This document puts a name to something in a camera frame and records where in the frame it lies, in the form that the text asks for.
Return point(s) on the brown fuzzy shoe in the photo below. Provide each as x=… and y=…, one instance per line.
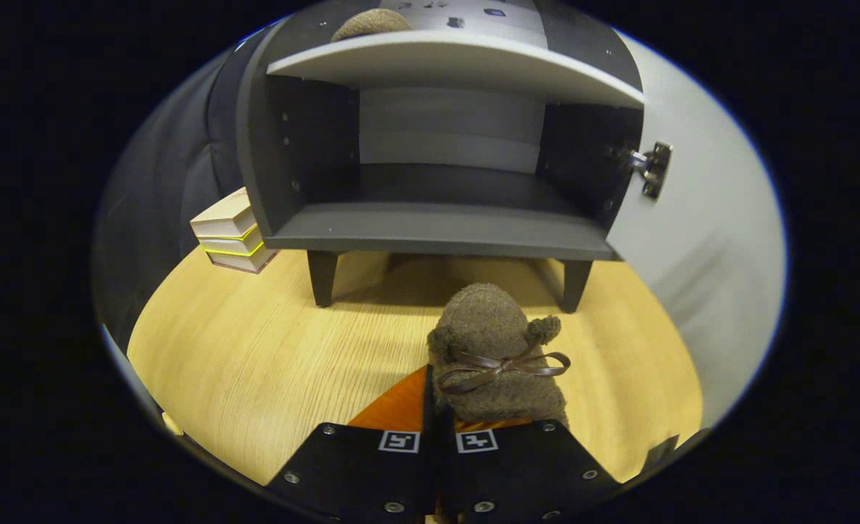
x=488, y=320
x=371, y=23

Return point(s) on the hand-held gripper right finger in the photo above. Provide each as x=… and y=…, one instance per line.
x=524, y=473

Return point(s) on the beige cover book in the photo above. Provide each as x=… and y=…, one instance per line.
x=222, y=215

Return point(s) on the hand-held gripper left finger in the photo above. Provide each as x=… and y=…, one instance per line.
x=430, y=473

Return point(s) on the dark grey shoe cabinet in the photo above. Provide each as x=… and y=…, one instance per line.
x=437, y=233

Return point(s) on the black backdrop cloth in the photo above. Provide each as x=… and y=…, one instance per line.
x=160, y=189

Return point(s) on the brown cover book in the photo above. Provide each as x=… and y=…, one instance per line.
x=247, y=260

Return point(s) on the yellow edged book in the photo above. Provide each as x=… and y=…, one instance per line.
x=233, y=244

